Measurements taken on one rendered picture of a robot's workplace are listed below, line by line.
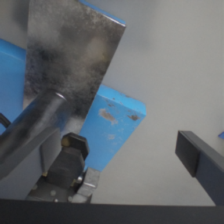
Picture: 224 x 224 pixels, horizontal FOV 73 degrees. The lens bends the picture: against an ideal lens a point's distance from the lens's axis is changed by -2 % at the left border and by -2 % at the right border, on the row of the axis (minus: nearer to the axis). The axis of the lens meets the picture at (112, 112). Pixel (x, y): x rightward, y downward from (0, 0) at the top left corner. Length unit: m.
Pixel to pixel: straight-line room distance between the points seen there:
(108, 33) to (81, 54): 0.16
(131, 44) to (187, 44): 0.28
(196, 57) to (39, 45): 0.79
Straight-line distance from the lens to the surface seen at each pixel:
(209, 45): 0.95
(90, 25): 0.74
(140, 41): 0.88
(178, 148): 0.17
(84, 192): 0.87
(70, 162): 0.66
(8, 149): 0.67
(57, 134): 0.16
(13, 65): 1.04
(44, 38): 0.83
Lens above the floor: 0.85
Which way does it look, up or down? 51 degrees down
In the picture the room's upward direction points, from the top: 167 degrees counter-clockwise
